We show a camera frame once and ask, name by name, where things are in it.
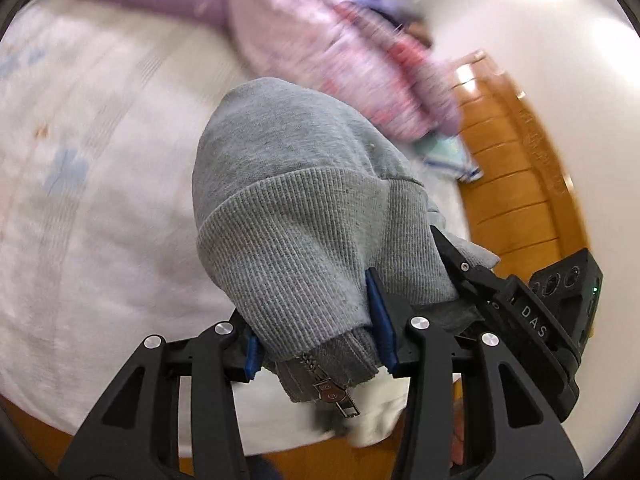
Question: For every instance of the wooden bed headboard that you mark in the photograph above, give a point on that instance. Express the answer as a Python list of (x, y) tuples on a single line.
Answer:
[(515, 185)]

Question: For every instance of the floral bed sheet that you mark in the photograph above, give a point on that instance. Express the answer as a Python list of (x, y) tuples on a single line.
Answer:
[(100, 210)]

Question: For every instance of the teal pillow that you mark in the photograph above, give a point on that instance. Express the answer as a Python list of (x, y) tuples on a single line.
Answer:
[(445, 155)]

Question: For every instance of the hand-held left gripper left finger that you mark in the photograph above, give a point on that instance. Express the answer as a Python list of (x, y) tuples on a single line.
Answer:
[(252, 360)]

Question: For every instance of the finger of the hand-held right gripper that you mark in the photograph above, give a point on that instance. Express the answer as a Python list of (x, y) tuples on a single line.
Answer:
[(465, 272)]

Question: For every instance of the purple floral quilt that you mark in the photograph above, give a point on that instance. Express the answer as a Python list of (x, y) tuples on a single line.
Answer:
[(310, 35)]

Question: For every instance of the grey zip hoodie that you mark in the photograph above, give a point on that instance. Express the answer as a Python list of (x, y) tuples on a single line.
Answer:
[(300, 210)]

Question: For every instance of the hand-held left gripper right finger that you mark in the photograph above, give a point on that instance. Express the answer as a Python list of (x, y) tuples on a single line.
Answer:
[(382, 325)]

